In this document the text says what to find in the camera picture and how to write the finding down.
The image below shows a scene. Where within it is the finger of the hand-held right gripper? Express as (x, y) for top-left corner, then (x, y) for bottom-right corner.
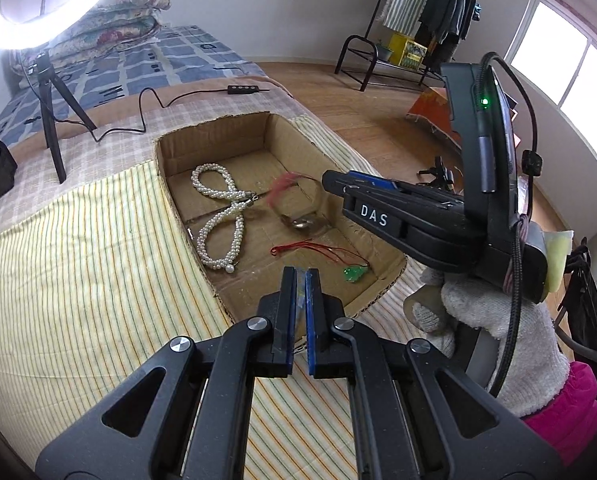
(321, 169), (360, 199)
(348, 170), (405, 194)

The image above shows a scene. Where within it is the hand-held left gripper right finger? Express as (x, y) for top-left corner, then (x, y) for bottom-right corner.
(304, 269), (564, 480)

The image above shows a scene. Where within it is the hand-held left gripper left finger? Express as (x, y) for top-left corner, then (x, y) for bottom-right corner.
(34, 266), (299, 480)

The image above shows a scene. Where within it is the brown strap wristwatch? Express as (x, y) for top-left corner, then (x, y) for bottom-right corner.
(266, 172), (336, 236)

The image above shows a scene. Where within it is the jade pendant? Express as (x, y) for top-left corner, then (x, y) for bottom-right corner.
(271, 241), (370, 283)

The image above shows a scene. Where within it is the cardboard box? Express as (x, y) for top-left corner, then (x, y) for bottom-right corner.
(153, 111), (409, 328)

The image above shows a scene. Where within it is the thick pearl necklace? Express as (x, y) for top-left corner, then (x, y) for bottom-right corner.
(191, 162), (259, 275)

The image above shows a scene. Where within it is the person's right forearm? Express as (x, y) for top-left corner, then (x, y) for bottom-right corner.
(521, 360), (597, 467)

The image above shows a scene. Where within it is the person's right hand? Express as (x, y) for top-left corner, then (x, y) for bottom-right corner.
(403, 265), (571, 418)

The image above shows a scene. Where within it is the small black stand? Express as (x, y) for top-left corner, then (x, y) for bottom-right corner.
(417, 156), (455, 192)

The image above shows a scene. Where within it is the orange covered low table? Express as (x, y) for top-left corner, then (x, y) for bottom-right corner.
(405, 85), (466, 148)

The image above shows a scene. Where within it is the black clothes rack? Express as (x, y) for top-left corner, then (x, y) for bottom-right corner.
(334, 0), (479, 92)

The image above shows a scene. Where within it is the yellow crate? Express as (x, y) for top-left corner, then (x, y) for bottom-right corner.
(388, 32), (427, 68)

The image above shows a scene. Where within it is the pale yellow cloth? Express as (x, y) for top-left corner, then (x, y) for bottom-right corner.
(545, 230), (575, 293)

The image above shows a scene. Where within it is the dark green hanging garment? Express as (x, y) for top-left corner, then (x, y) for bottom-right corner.
(418, 0), (466, 58)

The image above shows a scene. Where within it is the black hanging garment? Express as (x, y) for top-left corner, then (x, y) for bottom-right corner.
(455, 0), (480, 43)

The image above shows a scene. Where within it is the blue patterned bed sheet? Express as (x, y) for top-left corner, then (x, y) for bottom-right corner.
(0, 24), (266, 133)

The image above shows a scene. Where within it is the window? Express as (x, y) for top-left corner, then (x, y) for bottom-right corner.
(503, 0), (597, 166)

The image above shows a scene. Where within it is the folded floral quilt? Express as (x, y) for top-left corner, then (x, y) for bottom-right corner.
(8, 0), (172, 68)

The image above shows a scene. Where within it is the black tripod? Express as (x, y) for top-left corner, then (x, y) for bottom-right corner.
(21, 50), (98, 184)

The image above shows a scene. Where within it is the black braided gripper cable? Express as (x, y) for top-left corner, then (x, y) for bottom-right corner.
(478, 51), (544, 396)

